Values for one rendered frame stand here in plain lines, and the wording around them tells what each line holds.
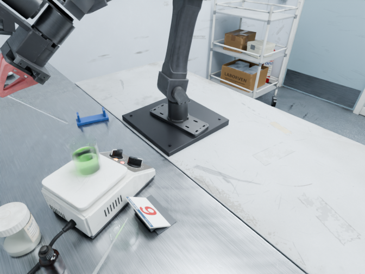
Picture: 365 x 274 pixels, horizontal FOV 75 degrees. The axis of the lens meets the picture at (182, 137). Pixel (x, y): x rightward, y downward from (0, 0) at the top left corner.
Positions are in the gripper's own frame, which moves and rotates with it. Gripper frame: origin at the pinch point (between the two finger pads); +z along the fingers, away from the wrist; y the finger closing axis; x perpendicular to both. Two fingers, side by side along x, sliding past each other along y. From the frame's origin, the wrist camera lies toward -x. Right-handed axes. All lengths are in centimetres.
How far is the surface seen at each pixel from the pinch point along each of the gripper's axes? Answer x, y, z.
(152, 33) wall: 110, -132, -58
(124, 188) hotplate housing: 17.9, 25.7, -1.7
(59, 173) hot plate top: 10.2, 17.1, 4.0
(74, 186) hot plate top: 10.7, 22.1, 2.6
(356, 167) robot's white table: 55, 50, -41
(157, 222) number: 21.0, 34.6, -2.0
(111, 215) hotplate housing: 17.7, 27.6, 3.5
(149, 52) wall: 118, -130, -45
